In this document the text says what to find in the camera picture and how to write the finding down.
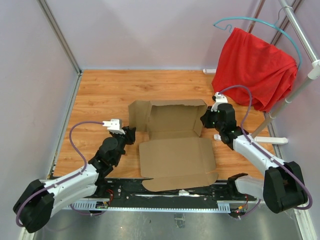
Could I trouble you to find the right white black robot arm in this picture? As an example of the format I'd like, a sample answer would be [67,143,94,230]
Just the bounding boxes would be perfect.
[200,103,313,214]

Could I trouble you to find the teal clothes hanger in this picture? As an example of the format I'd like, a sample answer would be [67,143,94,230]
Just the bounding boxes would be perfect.
[212,16,303,68]

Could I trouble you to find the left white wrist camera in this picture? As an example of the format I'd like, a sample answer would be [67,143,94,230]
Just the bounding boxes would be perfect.
[102,118,125,135]

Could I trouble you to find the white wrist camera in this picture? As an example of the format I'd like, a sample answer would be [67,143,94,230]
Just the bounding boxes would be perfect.
[211,92,228,112]
[102,118,125,135]

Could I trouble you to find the brown cardboard box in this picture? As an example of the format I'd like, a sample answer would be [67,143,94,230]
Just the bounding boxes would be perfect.
[128,99,219,192]

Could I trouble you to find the aluminium rail frame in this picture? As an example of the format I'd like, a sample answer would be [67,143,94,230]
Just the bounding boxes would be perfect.
[18,178,318,240]

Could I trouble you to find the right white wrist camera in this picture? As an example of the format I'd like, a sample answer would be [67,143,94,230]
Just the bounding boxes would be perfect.
[211,92,228,112]

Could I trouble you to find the white clothes rack stand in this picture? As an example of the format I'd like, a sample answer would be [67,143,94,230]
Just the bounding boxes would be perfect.
[201,0,320,144]

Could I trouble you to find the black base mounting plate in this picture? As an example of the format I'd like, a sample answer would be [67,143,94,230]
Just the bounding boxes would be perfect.
[74,177,258,211]

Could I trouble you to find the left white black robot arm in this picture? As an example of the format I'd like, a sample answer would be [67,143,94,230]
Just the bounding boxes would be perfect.
[13,126,136,233]

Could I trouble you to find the red cloth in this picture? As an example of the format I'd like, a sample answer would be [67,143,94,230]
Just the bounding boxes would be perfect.
[212,28,298,112]

